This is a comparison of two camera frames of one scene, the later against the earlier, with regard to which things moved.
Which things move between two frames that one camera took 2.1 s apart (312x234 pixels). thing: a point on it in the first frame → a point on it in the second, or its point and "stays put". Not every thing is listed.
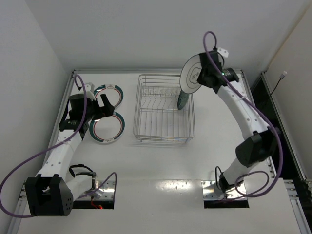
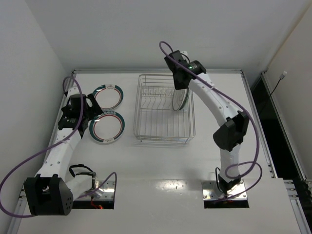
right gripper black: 203,76 → 181,83
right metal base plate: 210,191 stays put
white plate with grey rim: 190,72 → 180,96
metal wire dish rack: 157,118 stays put
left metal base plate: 106,192 stays put
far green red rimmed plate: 114,94 stays put
